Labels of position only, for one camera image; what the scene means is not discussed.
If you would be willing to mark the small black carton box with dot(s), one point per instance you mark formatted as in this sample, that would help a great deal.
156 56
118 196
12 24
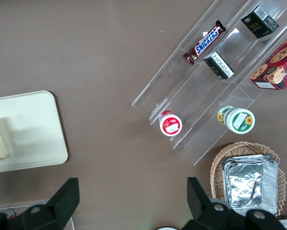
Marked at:
259 22
218 65

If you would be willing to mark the stack of foil trays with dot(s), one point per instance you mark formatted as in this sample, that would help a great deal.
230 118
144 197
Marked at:
248 184

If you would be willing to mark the clear acrylic stepped shelf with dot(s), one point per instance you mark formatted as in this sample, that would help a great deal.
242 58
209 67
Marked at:
193 100

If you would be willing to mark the red tartan cookie box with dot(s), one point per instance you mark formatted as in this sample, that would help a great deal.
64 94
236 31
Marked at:
277 69

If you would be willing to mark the green lid white cup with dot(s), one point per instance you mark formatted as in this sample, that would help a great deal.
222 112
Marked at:
240 119

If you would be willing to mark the light tan wicker basket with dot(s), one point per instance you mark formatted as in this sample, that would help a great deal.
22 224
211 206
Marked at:
217 163

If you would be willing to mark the beige plastic tray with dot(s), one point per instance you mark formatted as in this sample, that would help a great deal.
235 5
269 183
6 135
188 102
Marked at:
33 124

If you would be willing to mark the red cola bottle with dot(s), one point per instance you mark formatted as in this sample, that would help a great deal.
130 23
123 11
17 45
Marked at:
9 215

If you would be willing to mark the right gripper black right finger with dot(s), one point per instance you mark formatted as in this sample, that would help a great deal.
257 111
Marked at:
205 215

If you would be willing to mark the red lid white cup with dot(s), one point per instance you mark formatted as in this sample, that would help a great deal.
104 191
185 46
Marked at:
170 124

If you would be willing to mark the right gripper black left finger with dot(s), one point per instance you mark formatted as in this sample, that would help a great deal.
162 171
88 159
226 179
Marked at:
54 210

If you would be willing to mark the snickers chocolate bar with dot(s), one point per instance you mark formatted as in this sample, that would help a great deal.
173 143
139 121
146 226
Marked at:
205 42

